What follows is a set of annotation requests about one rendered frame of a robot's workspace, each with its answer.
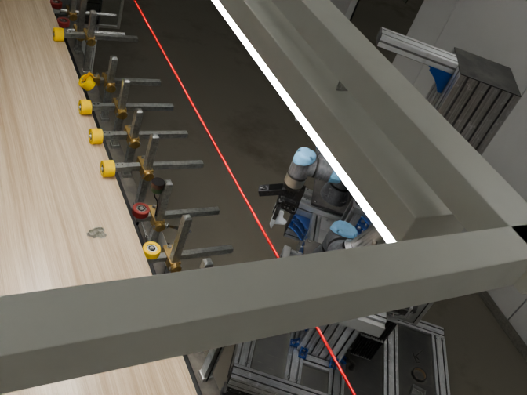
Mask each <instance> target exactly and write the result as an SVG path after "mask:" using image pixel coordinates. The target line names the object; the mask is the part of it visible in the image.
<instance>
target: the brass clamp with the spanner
mask: <svg viewBox="0 0 527 395"><path fill-rule="evenodd" d="M148 206H149V208H150V211H149V213H150V214H151V221H150V222H151V225H152V228H153V230H155V231H157V232H161V231H163V230H164V229H165V220H164V219H163V220H160V221H156V219H155V217H154V213H155V210H156V208H152V205H148Z"/></svg>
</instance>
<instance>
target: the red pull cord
mask: <svg viewBox="0 0 527 395"><path fill-rule="evenodd" d="M133 1H134V2H135V3H136V6H137V8H138V9H139V11H140V13H141V15H142V16H143V18H144V20H145V22H146V23H147V25H148V27H149V29H150V30H151V33H152V34H153V36H154V38H155V40H156V42H157V43H158V45H159V47H160V49H161V51H162V52H163V54H164V56H165V58H166V59H167V61H168V63H169V65H170V67H171V68H172V70H173V72H174V74H175V75H176V78H177V79H178V81H179V83H180V85H181V86H182V88H183V90H184V92H185V93H186V95H187V98H188V99H189V100H190V102H191V105H192V107H193V108H194V110H195V112H196V114H197V115H198V117H199V119H200V121H201V122H202V124H203V126H204V128H205V130H206V131H207V133H208V135H209V137H210V139H211V140H212V142H213V144H214V146H215V148H216V150H217V151H218V153H219V155H220V157H221V158H222V160H223V162H224V164H225V165H226V167H227V170H228V172H229V173H230V174H231V177H232V179H233V180H234V182H235V184H236V186H237V187H238V189H239V191H240V193H241V194H242V196H243V198H244V200H245V202H246V204H247V205H248V207H249V209H250V211H251V213H252V214H253V216H254V218H255V220H256V221H257V223H258V225H259V227H260V229H261V230H262V232H263V235H264V236H265V238H266V239H267V242H268V243H269V245H270V246H271V249H272V250H273V252H274V254H275V256H276V257H277V258H280V257H279V256H278V253H277V252H276V251H275V249H274V246H273V245H272V243H271V241H270V239H269V237H268V236H267V234H266V232H265V230H264V229H263V227H262V225H261V224H260V221H259V220H258V218H257V217H256V214H255V212H254V211H253V209H252V207H251V205H250V204H249V202H248V200H247V198H246V197H245V195H244V193H243V191H242V189H241V187H240V186H239V185H238V182H237V180H236V179H235V177H234V175H233V173H232V171H231V170H230V168H229V166H228V165H227V163H226V161H225V159H224V157H223V155H222V154H221V152H220V150H219V148H218V146H217V145H216V143H215V141H214V139H213V138H212V136H211V134H210V132H209V130H208V129H207V127H206V125H205V123H204V121H203V120H202V118H201V116H200V114H199V113H198V111H197V109H196V107H195V105H194V104H193V102H192V100H191V98H190V97H189V95H188V93H187V91H186V89H185V88H184V86H183V84H182V82H181V80H180V79H179V77H178V75H177V73H176V72H175V70H174V68H173V66H172V64H171V63H170V61H169V59H168V57H167V55H166V54H165V52H164V50H163V48H162V47H161V45H160V43H159V41H158V39H157V38H156V36H155V34H154V32H153V31H152V29H151V27H150V25H149V23H148V22H147V20H146V18H145V16H144V14H143V13H142V11H141V9H140V7H139V6H138V4H137V2H136V0H133ZM316 329H317V331H318V334H319V335H320V336H321V338H322V341H323V342H324V344H325V346H326V348H327V349H328V351H329V353H330V355H331V356H332V358H333V360H334V362H335V363H336V366H337V367H338V369H339V370H340V373H341V375H342V376H343V378H344V380H345V382H346V384H347V385H348V387H349V389H350V391H351V392H352V394H353V395H356V393H355V391H354V389H353V388H352V386H351V384H350V382H349V381H348V379H347V376H346V375H345V374H344V372H343V369H342V368H341V367H340V364H339V362H338V361H337V359H336V357H335V356H334V354H333V352H332V350H331V349H330V347H329V344H328V343H327V342H326V340H325V337H324V336H323V334H322V332H321V330H320V329H319V327H316Z"/></svg>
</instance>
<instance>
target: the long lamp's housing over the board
mask: <svg viewBox="0 0 527 395"><path fill-rule="evenodd" d="M218 1H219V2H220V4H221V5H222V6H223V7H224V9H225V10H226V11H227V13H228V15H229V16H230V17H231V19H232V20H233V21H234V22H235V24H236V25H237V26H238V28H239V30H240V31H241V32H242V33H243V34H244V36H245V37H246V39H247V40H248V41H249V43H250V45H251V46H252V47H253V48H254V49H255V51H256V52H257V54H258V55H259V56H260V58H261V60H262V61H263V62H264V63H265V64H266V66H267V67H268V69H269V70H270V72H271V73H272V74H273V75H274V77H275V78H276V79H277V81H278V82H279V84H280V85H281V87H282V88H283V89H284V90H285V92H286V93H287V94H288V96H289V97H290V99H291V100H292V101H293V102H294V104H295V105H296V107H297V108H298V109H299V111H300V112H301V114H302V115H303V116H304V117H305V119H306V120H307V122H308V123H309V124H310V126H311V127H312V129H313V130H314V131H315V132H316V134H317V135H318V137H319V138H320V139H321V141H322V142H323V143H324V144H325V146H326V147H327V149H328V150H329V152H330V153H331V154H332V156H333V157H334V158H335V159H336V161H337V162H338V164H339V165H340V167H341V168H342V169H343V170H344V172H345V173H346V174H347V176H348V177H349V179H350V180H351V182H352V183H353V184H354V185H355V187H356V188H357V189H358V191H359V192H360V194H361V195H362V196H363V198H364V199H365V200H366V202H367V203H368V204H369V206H370V207H371V209H372V210H373V211H374V212H375V214H376V215H377V217H378V218H379V219H380V221H381V222H382V224H383V225H384V226H385V227H386V229H387V230H388V232H389V233H390V234H391V236H392V237H393V238H394V240H395V241H396V242H397V241H407V240H414V239H420V238H425V237H437V236H442V235H448V234H459V233H461V231H462V230H463V229H464V227H463V225H462V224H461V223H460V222H459V220H458V219H457V218H456V217H455V216H454V215H453V214H452V213H451V212H450V210H449V209H448V208H447V207H446V206H445V204H444V203H443V202H442V200H441V199H440V198H439V197H438V196H437V194H436V193H435V192H434V191H433V190H432V189H431V188H430V187H429V186H428V184H427V183H426V182H425V181H424V180H423V178H422V177H421V176H420V174H419V173H418V172H417V171H416V170H415V169H414V168H413V167H412V166H411V165H410V163H409V162H408V161H407V160H406V158H405V157H404V156H403V155H402V153H401V152H400V151H399V150H398V149H397V147H396V146H395V145H394V144H393V143H392V142H391V141H390V140H389V139H388V137H387V136H386V135H385V134H384V133H383V131H382V130H381V129H380V127H379V126H378V125H377V124H376V123H375V122H374V120H372V119H371V117H370V116H369V115H368V114H367V113H366V111H365V110H364V109H363V108H362V106H361V105H360V104H359V103H358V102H357V100H356V99H355V98H354V97H353V96H352V95H351V94H350V93H349V92H348V91H336V87H337V85H338V83H339V79H338V78H337V77H336V76H335V74H334V73H333V72H331V70H330V69H329V68H328V67H327V66H326V64H325V63H324V62H323V61H322V59H321V58H320V57H319V56H318V54H317V53H316V52H315V51H314V50H313V49H312V48H311V47H310V46H309V45H308V43H307V42H306V41H305V40H304V38H303V37H302V36H301V35H300V33H299V32H298V31H297V30H296V29H295V27H294V26H293V25H292V24H291V23H290V22H289V21H288V20H287V19H286V17H285V16H284V15H283V14H282V12H281V11H280V10H279V9H278V7H277V6H276V5H275V4H274V3H273V2H272V1H271V0H218Z"/></svg>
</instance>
